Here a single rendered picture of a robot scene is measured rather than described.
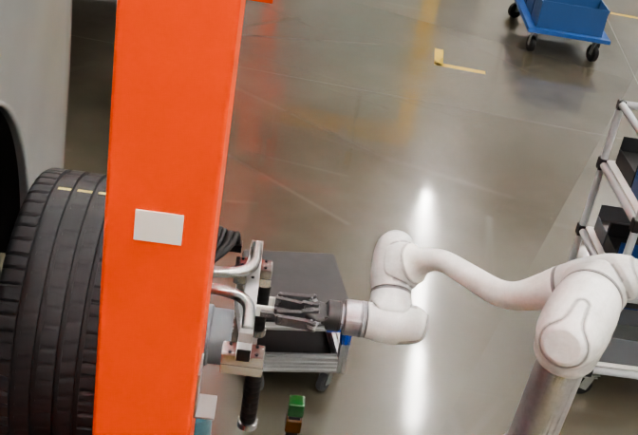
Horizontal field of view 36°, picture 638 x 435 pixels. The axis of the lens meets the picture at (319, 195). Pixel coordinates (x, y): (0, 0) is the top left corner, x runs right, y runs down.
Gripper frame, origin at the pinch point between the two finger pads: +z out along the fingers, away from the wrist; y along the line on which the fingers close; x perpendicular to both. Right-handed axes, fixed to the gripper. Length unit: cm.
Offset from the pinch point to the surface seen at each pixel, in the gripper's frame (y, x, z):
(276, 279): 89, -49, -6
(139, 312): -77, 48, 20
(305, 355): 73, -68, -20
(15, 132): 13, 31, 63
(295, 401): -13.3, -17.1, -11.7
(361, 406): 69, -83, -42
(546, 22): 485, -58, -184
